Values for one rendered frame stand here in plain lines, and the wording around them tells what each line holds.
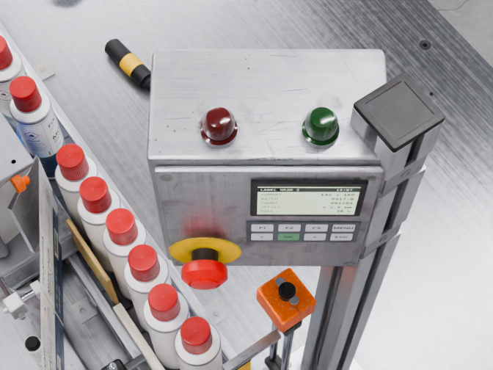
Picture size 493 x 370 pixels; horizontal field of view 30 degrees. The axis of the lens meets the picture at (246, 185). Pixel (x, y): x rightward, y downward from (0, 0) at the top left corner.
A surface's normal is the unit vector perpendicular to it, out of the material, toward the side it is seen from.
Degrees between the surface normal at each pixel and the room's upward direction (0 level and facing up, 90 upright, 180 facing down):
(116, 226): 2
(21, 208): 90
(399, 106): 0
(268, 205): 90
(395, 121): 0
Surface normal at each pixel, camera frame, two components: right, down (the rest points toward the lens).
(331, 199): 0.00, 0.90
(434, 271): 0.00, -0.44
